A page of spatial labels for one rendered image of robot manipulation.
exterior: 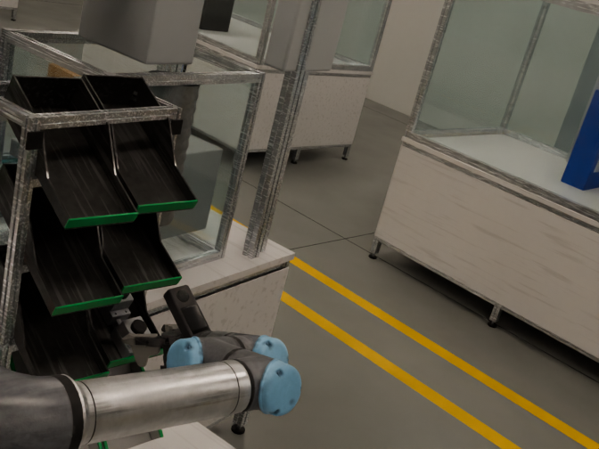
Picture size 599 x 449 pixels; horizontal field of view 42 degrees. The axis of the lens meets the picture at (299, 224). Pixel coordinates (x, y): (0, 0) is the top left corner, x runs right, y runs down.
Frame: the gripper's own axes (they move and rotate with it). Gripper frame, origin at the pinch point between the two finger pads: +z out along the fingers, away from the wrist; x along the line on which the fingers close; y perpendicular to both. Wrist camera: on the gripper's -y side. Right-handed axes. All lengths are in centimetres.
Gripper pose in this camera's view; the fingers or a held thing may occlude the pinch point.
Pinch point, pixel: (144, 330)
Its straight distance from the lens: 154.1
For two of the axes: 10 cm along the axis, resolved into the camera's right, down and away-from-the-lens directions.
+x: 6.8, -1.2, 7.2
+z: -7.2, 0.2, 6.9
